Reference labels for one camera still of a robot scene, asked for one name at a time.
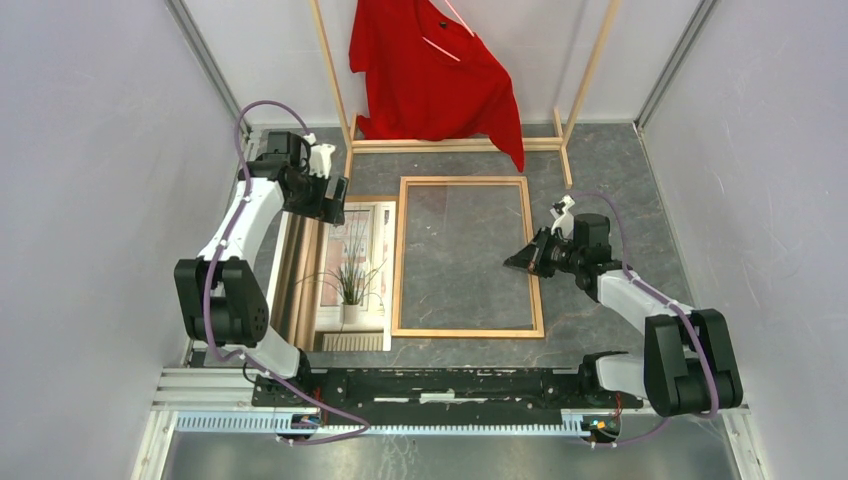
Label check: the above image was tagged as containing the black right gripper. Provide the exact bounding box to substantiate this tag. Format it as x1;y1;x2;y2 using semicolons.
504;227;584;279

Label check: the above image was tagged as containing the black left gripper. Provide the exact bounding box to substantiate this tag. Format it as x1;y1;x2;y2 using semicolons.
282;167;347;226

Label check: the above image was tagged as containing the brown wooden picture frame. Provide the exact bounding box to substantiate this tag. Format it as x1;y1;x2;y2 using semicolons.
391;176;545;339

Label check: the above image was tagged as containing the plant photo print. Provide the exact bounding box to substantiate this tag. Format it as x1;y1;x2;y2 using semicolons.
267;196;398;352

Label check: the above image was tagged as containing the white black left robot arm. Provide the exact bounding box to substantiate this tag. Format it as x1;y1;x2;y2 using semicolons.
173;131;348;408

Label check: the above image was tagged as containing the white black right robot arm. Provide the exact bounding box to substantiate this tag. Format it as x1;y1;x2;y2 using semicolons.
504;213;744;417

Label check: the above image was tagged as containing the light wooden clothes rack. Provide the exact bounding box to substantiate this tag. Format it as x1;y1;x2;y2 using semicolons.
308;0;622;188

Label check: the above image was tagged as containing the red t-shirt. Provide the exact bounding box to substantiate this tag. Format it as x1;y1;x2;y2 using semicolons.
349;0;525;172

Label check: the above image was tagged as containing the pink clothes hanger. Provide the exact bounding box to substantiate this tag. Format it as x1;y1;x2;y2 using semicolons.
415;1;478;63

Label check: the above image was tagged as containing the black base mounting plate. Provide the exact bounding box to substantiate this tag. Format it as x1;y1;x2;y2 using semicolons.
248;368;644;428

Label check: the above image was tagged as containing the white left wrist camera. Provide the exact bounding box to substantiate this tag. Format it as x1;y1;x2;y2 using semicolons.
303;133;336;179

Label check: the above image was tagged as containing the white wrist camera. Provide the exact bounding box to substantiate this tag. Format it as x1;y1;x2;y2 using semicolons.
550;195;575;239
303;133;336;179

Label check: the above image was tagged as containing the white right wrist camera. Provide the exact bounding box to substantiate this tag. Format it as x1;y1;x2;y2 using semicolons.
550;195;575;239

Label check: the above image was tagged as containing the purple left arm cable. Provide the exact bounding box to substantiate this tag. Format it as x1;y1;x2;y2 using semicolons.
201;99;372;446

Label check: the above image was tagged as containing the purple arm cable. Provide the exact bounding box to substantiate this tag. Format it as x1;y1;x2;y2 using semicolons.
201;99;372;446
569;192;721;450

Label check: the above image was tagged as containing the aluminium rail frame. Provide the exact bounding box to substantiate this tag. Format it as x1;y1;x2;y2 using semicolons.
132;125;770;480

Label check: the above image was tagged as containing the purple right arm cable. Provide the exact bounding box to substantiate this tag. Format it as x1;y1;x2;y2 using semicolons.
569;192;721;450

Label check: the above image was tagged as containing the grey slotted cable duct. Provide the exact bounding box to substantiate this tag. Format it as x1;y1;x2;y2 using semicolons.
175;411;590;438

